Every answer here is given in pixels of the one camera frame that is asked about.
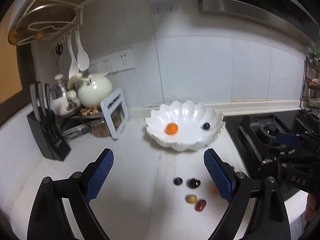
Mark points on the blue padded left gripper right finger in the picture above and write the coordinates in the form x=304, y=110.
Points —
x=268, y=219

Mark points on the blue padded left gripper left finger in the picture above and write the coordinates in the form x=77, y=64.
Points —
x=48, y=218

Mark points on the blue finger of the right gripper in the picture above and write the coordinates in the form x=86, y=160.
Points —
x=289, y=140

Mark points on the orange tangerine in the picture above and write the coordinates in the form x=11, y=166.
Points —
x=171, y=128
x=215, y=189

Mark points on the red grape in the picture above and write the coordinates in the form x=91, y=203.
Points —
x=200, y=205

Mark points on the tan longan fruit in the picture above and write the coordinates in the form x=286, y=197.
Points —
x=191, y=199

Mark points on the dark cherry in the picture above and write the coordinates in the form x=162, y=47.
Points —
x=194, y=183

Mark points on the dark blueberry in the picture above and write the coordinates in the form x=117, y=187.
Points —
x=178, y=181
x=206, y=126

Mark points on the person's hand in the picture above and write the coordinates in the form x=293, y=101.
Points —
x=311, y=208

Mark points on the black gas stove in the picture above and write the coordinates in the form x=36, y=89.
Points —
x=249, y=132

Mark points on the black knife block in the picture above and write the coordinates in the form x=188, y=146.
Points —
x=42, y=122

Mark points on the dark blueberry in bowl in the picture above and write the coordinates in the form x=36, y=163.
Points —
x=206, y=126

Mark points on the white scalloped shell bowl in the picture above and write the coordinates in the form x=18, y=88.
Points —
x=189, y=117

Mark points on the glass jar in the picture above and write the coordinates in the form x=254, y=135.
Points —
x=99, y=128

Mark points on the steel range hood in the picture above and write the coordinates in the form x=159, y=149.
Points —
x=297, y=18

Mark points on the cream ceramic teapot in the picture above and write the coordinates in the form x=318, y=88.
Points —
x=92, y=90

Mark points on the white hanging spoon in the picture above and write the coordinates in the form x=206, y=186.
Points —
x=82, y=57

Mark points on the wooden cutting board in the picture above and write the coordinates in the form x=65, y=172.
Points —
x=47, y=12

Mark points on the white wall socket strip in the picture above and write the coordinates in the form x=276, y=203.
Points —
x=113, y=62

